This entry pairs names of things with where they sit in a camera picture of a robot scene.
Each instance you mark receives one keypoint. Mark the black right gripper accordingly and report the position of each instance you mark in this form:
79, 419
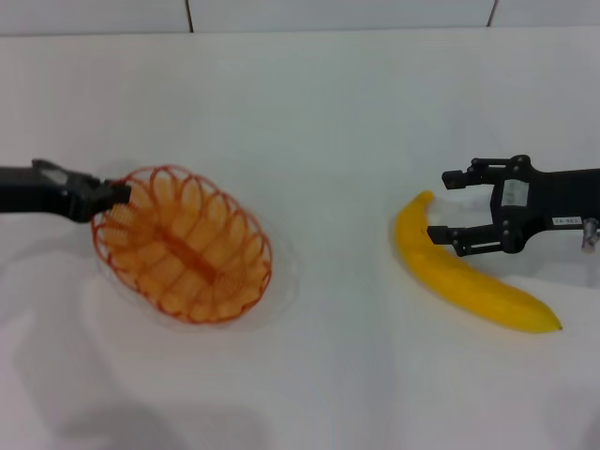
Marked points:
558, 197

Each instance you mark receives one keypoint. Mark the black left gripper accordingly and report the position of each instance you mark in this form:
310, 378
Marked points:
37, 190

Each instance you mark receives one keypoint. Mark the yellow banana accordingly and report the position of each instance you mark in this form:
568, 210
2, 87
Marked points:
469, 287

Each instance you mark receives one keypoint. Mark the orange woven plastic basket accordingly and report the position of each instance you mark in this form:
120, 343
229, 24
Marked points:
187, 253

